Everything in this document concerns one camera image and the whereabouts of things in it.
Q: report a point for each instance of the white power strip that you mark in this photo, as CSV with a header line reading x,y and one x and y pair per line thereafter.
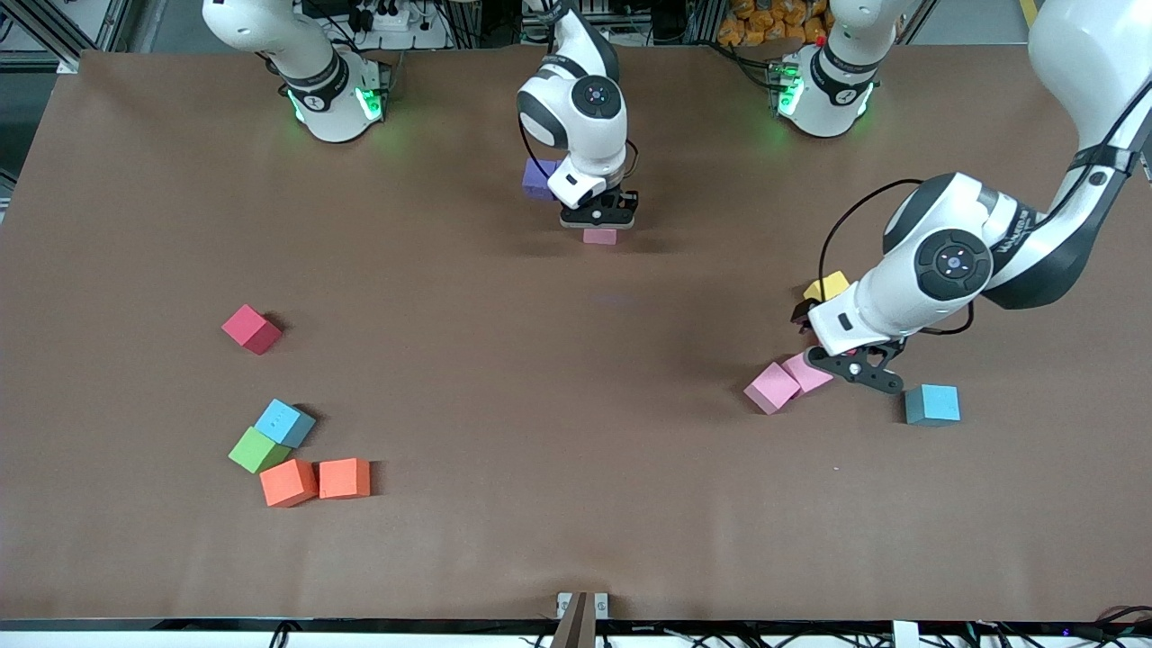
x,y
396,18

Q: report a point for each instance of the light cyan foam cube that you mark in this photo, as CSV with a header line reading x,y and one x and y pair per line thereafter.
x,y
285,423

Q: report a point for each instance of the pink foam cube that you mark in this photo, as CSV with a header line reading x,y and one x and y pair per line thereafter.
x,y
772,387
804,376
600,238

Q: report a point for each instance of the green foam cube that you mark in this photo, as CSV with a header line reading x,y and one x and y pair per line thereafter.
x,y
256,452

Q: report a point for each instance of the purple foam cube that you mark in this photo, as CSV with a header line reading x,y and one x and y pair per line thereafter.
x,y
536,180

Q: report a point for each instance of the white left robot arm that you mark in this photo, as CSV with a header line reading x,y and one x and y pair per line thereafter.
x,y
1080,54

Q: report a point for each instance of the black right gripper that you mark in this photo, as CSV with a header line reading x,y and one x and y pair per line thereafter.
x,y
623,197

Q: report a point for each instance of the brown camera stand post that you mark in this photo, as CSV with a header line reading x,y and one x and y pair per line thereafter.
x,y
576,630

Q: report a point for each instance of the yellow foam cube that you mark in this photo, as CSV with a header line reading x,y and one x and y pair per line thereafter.
x,y
826,288

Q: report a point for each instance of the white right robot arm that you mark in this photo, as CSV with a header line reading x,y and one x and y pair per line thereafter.
x,y
315,81

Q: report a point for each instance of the blue foam cube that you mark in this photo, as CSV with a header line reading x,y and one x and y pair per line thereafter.
x,y
931,404

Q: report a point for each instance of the pile of orange objects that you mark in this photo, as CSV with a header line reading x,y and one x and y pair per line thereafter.
x,y
765,22

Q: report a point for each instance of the aluminium frame profile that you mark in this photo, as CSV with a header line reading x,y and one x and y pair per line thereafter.
x,y
112,27

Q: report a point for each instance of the small white mounting bracket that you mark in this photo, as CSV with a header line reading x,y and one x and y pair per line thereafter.
x,y
601,603
562,601

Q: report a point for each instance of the aluminium table edge rail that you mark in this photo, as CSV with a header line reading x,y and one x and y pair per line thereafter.
x,y
1141,144

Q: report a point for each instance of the orange foam cube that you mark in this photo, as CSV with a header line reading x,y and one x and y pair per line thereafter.
x,y
345,479
288,486

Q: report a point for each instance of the brown table cover sheet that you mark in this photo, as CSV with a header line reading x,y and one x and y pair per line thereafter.
x,y
576,504

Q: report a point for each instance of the red foam cube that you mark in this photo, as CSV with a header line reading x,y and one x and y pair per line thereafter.
x,y
250,328

